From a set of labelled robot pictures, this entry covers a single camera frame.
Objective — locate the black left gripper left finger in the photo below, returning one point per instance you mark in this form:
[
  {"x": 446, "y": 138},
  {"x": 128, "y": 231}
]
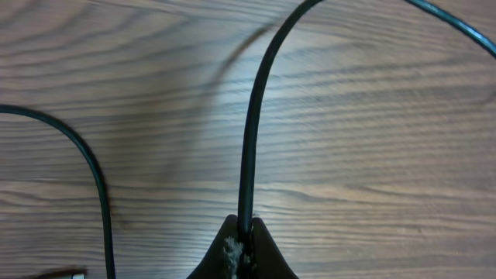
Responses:
[{"x": 222, "y": 260}]

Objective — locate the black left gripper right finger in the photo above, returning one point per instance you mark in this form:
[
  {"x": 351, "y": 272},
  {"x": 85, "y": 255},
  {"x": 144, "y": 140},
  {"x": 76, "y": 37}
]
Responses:
[{"x": 268, "y": 261}]

